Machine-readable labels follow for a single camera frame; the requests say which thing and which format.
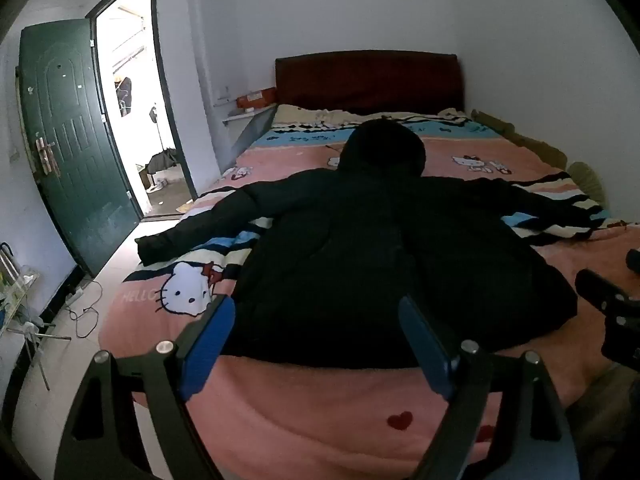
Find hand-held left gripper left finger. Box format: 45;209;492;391
54;295;237;480

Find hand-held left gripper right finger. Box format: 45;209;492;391
397;295;585;480

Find black hooded jacket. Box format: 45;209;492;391
136;119;613;368

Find hanging black clothes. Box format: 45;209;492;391
116;76;135;117

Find pink cartoon printed blanket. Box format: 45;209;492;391
97;104;640;480

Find person's olive clothing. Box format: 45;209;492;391
565;360;640;480

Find olive bed underlay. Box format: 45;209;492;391
472;109;608;208

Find metal folding rack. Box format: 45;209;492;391
0;242;72;391

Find grey bedside shelf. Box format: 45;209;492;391
222;105;276;156

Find black tripod stand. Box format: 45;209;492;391
149;102;177;153

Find orange box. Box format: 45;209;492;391
236;87;277;112

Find green metal door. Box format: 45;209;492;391
19;19;142;277

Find dark red bed headboard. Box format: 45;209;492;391
275;51;465;115

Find white power strip with cable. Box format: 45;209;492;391
67;280;103;338

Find dark green door frame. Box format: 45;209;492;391
85;0;201;221

